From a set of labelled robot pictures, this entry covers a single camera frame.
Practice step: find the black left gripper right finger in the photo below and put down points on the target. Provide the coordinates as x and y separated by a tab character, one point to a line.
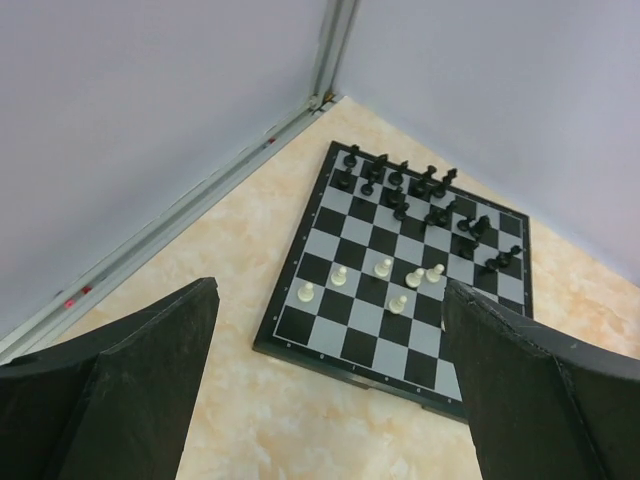
540	404

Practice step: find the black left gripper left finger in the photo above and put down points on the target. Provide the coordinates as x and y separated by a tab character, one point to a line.
114	403

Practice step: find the black tall chess piece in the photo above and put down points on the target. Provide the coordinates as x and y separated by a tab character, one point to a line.
376	169

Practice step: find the black corner chess piece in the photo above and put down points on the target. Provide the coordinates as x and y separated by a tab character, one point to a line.
350	160

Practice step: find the white pawn right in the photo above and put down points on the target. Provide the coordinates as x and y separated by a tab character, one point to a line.
434	274

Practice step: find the white pawn front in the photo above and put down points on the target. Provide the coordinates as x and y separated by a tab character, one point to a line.
397	305

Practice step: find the white pawn leaning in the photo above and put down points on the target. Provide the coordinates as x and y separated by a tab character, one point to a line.
413	279

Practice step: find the white pawn centre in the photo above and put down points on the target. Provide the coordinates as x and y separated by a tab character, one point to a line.
383	268

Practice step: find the black and grey chessboard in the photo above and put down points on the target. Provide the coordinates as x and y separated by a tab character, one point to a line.
348	332

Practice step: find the white pawn far left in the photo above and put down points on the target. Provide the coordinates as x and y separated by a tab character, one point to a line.
305	293

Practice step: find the black back row piece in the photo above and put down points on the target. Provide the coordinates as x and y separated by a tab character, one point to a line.
396	177

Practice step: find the black pawn near corner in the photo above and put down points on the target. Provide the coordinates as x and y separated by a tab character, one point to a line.
343	178

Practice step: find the aluminium frame rail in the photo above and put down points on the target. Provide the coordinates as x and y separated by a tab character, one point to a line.
122	121

